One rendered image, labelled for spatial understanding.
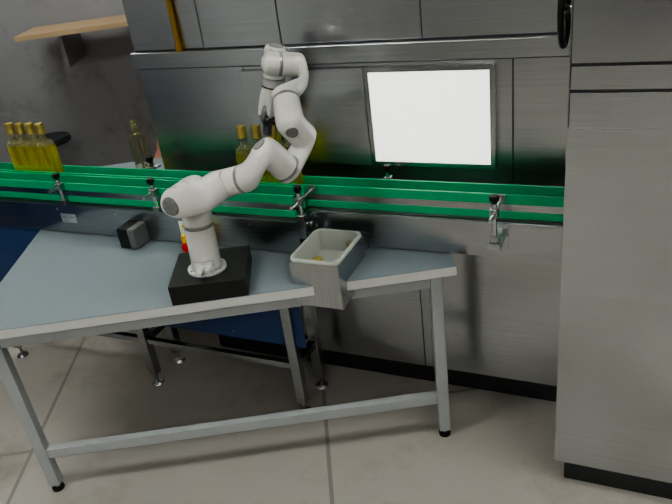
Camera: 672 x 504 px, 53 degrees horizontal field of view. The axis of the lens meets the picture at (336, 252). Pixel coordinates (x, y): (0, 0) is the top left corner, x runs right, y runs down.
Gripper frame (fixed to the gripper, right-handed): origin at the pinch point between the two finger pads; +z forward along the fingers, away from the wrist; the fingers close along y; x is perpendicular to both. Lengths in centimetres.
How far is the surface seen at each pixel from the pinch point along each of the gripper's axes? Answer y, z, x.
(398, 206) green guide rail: 4, 12, 51
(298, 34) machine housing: -14.7, -29.0, 0.8
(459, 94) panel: -12, -24, 59
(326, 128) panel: -11.8, -0.2, 16.0
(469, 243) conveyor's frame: 6, 16, 76
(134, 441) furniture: 63, 104, -14
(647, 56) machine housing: 22, -55, 106
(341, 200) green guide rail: 4.0, 16.6, 30.7
